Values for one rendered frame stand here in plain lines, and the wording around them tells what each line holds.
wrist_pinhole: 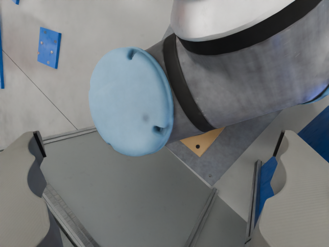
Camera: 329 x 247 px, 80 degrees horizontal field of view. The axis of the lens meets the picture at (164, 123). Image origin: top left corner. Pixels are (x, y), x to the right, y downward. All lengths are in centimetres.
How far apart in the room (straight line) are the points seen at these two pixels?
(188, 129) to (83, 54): 199
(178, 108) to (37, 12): 261
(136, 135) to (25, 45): 275
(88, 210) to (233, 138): 70
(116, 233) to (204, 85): 85
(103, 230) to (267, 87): 86
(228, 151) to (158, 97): 31
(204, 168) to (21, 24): 277
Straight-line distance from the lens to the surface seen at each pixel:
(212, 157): 47
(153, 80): 18
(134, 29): 180
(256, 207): 95
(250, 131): 44
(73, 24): 229
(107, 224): 96
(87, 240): 91
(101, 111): 23
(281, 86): 18
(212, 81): 17
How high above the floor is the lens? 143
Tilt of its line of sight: 62 degrees down
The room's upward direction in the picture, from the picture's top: 109 degrees counter-clockwise
